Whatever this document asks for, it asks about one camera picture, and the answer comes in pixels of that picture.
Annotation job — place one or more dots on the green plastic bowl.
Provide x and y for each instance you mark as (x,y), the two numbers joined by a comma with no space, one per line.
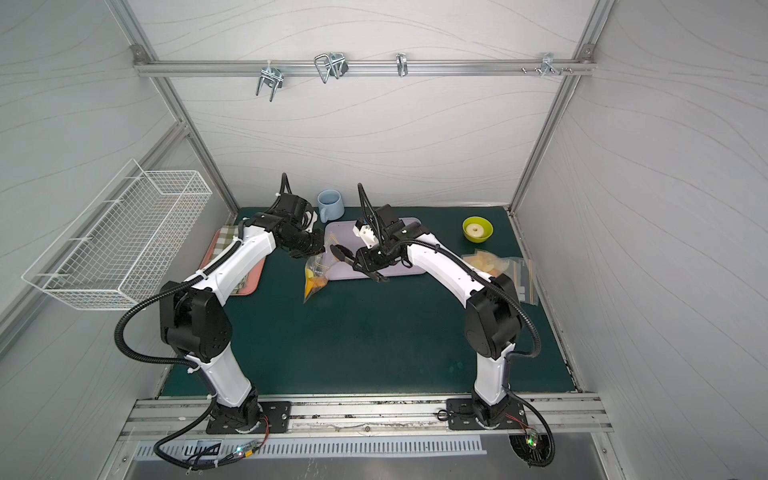
(489,229)

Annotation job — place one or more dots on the lavender plastic tray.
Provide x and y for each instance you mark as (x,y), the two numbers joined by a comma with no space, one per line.
(341,232)

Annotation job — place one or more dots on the metal hook clamp left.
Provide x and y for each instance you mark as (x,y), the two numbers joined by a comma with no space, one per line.
(271,80)

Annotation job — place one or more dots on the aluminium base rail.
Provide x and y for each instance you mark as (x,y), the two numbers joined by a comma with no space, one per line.
(382,415)

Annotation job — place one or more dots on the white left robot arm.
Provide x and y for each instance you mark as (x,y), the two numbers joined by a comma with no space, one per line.
(193,321)

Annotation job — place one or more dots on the white vent strip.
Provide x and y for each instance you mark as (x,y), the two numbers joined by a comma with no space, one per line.
(327,447)

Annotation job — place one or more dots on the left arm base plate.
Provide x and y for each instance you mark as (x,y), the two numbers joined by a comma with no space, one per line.
(273,417)

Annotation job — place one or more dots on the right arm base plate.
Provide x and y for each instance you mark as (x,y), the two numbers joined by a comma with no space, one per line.
(465,414)

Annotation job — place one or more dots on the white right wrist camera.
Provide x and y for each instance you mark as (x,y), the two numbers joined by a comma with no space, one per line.
(366,234)

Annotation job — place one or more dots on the aluminium top rail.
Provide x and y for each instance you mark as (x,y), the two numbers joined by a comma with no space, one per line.
(357,68)

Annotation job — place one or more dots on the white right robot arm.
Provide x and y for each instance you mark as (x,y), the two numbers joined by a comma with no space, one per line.
(496,326)

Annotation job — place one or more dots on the pink tray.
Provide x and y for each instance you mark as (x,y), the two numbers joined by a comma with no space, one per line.
(247,284)

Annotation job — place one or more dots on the clear zip bag with duck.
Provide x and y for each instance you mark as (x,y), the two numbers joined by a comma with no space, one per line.
(317,267)

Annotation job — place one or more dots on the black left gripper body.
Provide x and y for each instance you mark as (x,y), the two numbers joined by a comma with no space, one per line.
(309,241)

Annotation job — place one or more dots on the metal hook clamp right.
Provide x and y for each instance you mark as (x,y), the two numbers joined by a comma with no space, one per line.
(547,67)

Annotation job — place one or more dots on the green checkered cloth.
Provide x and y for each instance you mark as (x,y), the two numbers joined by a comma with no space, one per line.
(225,238)

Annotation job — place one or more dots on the metal hook clamp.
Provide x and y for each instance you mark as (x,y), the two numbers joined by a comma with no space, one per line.
(271,80)
(547,67)
(331,65)

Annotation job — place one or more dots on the metal hook clamp middle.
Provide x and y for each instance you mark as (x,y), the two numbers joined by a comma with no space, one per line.
(331,65)

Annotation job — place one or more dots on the light blue ceramic mug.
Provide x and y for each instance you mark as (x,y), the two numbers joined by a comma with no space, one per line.
(330,205)

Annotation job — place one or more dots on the metal hook small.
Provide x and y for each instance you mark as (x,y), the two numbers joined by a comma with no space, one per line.
(401,65)

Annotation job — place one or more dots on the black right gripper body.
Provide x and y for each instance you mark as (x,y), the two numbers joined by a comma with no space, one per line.
(369,258)

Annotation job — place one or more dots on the white wire basket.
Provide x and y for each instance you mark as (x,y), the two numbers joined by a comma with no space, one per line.
(118,249)

